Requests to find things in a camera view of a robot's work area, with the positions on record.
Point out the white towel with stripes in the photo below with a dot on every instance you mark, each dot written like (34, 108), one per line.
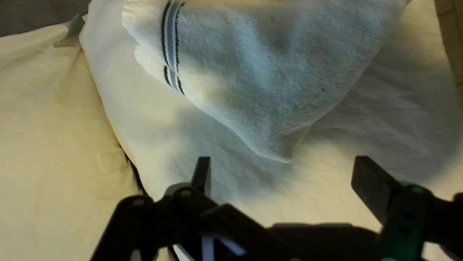
(270, 73)

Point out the beige pillow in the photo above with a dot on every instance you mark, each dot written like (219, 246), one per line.
(48, 146)

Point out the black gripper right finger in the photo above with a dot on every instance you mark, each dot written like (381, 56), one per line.
(410, 218)

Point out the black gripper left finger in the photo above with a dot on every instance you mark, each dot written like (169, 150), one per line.
(193, 227)

